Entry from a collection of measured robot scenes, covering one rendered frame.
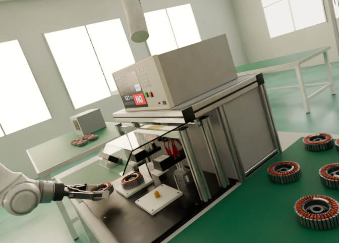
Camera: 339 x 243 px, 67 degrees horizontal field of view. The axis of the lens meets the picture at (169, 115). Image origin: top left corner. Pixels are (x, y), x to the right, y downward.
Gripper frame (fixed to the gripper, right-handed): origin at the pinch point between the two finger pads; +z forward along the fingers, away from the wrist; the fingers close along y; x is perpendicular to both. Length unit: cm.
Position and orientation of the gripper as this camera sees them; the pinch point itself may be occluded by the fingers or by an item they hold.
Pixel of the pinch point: (101, 191)
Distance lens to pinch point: 125.2
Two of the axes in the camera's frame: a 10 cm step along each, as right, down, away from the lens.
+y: -5.3, 0.0, 8.5
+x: -1.2, 9.9, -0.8
